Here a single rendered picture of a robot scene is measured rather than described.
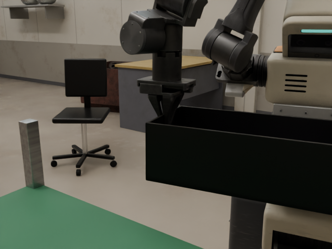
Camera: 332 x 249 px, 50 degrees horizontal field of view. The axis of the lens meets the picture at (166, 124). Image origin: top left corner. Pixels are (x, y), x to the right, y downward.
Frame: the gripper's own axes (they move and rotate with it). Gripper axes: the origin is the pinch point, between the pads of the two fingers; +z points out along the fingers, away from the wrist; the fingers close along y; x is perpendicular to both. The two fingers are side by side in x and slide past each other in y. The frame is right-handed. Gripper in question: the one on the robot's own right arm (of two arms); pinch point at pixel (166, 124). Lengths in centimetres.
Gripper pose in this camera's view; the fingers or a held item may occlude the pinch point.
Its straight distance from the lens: 72.5
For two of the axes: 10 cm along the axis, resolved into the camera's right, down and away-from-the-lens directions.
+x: 4.0, -2.4, 8.9
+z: -0.2, 9.6, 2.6
